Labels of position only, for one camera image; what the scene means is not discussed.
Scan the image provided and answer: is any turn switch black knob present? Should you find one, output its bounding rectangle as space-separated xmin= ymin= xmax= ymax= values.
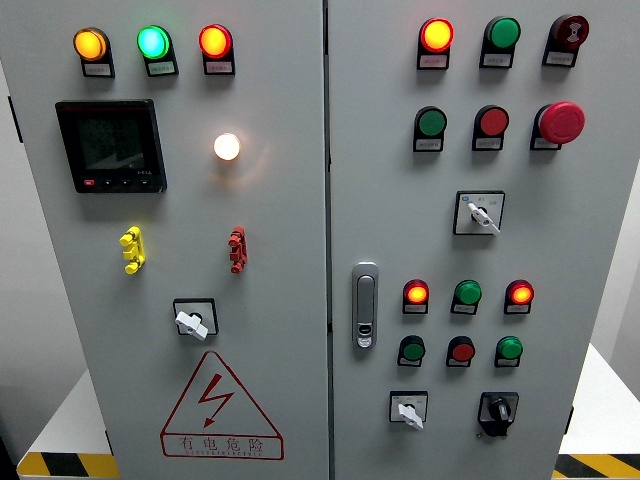
xmin=476 ymin=391 xmax=520 ymax=439

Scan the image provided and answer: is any grey cabinet door with display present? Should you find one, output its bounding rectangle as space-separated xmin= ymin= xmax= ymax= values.
xmin=0 ymin=0 xmax=331 ymax=480

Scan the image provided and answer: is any silver door lock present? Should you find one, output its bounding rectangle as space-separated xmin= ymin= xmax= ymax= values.
xmin=351 ymin=261 xmax=380 ymax=350

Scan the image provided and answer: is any grey cabinet door with lock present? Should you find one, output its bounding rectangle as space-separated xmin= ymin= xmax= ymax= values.
xmin=327 ymin=0 xmax=640 ymax=480

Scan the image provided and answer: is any small red lamp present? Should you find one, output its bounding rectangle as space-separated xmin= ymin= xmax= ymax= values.
xmin=402 ymin=278 xmax=431 ymax=305
xmin=504 ymin=279 xmax=536 ymax=306

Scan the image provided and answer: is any white round lamp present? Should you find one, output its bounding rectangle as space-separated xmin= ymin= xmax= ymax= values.
xmin=213 ymin=132 xmax=242 ymax=162

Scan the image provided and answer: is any small green push button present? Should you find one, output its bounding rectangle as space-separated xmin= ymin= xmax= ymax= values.
xmin=398 ymin=334 xmax=427 ymax=363

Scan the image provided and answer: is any small green lamp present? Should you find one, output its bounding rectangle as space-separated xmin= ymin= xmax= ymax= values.
xmin=495 ymin=335 xmax=525 ymax=361
xmin=452 ymin=279 xmax=483 ymax=306

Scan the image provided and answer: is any small red push button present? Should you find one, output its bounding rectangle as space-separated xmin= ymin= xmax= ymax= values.
xmin=447 ymin=335 xmax=477 ymax=364

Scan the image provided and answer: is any red warning triangle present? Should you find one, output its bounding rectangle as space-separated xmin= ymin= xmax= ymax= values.
xmin=159 ymin=350 xmax=285 ymax=461

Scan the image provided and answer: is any large red orange lamp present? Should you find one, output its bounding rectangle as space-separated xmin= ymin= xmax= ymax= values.
xmin=198 ymin=23 xmax=234 ymax=60
xmin=418 ymin=17 xmax=456 ymax=53

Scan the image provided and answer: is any black display meter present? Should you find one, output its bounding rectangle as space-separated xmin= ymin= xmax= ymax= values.
xmin=54 ymin=98 xmax=168 ymax=195

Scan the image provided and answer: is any large bright green lamp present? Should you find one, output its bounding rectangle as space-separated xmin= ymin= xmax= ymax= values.
xmin=136 ymin=24 xmax=172 ymax=60

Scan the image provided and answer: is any large red stop button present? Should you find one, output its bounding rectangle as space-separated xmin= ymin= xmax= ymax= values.
xmin=532 ymin=101 xmax=587 ymax=146

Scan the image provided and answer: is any large dark green lamp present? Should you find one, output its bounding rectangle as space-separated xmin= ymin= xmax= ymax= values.
xmin=483 ymin=15 xmax=522 ymax=50

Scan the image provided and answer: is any large yellow lamp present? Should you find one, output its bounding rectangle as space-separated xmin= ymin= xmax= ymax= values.
xmin=72 ymin=27 xmax=110 ymax=62

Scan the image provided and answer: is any dark red buzzer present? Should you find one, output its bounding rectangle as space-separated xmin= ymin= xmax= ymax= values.
xmin=551 ymin=13 xmax=591 ymax=51

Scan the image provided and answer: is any black yellow striped tape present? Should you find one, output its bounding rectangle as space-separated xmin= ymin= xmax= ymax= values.
xmin=16 ymin=452 xmax=121 ymax=480
xmin=552 ymin=453 xmax=640 ymax=480

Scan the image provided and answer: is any small red handle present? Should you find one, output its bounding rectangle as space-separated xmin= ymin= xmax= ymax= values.
xmin=227 ymin=225 xmax=249 ymax=275

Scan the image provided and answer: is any turn switch wide white handle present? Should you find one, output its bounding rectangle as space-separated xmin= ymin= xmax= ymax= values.
xmin=172 ymin=297 xmax=220 ymax=343

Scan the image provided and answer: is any turn switch thin white handle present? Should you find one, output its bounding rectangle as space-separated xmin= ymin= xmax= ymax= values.
xmin=452 ymin=189 xmax=506 ymax=237

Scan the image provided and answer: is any small yellow handle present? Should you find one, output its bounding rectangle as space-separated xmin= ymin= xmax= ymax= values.
xmin=118 ymin=225 xmax=147 ymax=276

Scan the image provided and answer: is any small turn switch white handle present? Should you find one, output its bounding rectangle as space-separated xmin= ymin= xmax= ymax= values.
xmin=388 ymin=390 xmax=430 ymax=432

